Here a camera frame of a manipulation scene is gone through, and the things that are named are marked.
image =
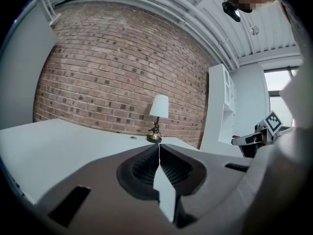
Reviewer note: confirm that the person's beige sweatshirt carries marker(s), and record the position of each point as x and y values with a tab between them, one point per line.
281	180

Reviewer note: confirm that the white metal rack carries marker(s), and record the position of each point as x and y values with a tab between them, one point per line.
50	6

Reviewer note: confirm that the grey partition panel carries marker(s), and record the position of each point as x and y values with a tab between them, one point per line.
24	70

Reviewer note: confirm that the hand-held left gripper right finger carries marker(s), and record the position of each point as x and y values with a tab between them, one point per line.
210	175

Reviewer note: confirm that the white desk with drawers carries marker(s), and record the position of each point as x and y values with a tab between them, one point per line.
61	143

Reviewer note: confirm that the round ceiling detector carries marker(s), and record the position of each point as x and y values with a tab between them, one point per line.
254	30

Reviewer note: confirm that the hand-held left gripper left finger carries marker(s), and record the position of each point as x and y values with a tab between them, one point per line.
102	192

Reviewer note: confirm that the white shelf cabinet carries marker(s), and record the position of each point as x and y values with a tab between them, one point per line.
216	101

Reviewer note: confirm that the window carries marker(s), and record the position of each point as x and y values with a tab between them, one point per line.
276	82

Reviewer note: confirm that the white shade table lamp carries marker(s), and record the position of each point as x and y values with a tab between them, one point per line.
159	105

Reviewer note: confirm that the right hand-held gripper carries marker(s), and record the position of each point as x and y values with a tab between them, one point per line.
272	122

